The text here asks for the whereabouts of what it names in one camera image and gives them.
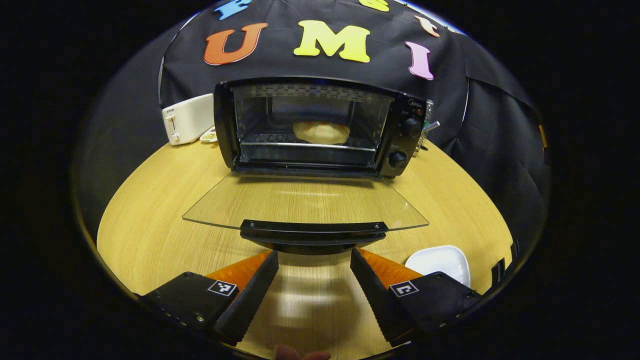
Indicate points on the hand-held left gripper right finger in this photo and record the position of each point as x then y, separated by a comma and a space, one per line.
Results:
375, 297

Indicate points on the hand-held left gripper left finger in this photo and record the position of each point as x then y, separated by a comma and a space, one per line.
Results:
250, 297

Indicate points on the black electric oven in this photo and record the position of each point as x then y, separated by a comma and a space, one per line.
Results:
305, 150

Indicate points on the pale bread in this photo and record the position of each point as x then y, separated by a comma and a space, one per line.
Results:
321, 132

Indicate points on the white plate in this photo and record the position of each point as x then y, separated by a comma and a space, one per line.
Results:
440, 260

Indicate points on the white divided dish with beans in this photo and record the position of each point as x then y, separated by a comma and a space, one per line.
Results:
209, 135

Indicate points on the small silver object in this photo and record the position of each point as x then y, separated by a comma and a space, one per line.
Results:
431, 126

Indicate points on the white toaster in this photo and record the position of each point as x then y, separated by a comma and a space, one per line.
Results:
187, 120

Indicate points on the green plastic bottle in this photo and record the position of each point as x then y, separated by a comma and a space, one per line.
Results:
429, 107

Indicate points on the black backdrop cloth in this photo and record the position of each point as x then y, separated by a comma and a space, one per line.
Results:
325, 70

